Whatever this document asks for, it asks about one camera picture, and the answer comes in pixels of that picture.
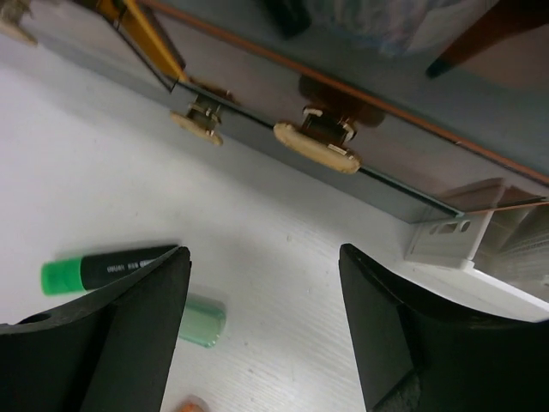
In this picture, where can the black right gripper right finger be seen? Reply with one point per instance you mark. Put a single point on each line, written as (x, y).
(417, 351)

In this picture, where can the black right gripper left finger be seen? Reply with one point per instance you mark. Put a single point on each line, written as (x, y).
(109, 350)

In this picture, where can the green cap black highlighter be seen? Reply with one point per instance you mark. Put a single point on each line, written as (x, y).
(90, 272)

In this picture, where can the amber drawer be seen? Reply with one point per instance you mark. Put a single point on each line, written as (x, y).
(101, 35)
(431, 94)

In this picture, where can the white file rack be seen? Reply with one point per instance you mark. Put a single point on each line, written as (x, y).
(495, 251)

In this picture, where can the teal drawer organizer cabinet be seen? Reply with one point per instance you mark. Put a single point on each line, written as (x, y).
(423, 109)

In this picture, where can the bottom dark drawer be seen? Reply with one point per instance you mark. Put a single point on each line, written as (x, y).
(370, 187)

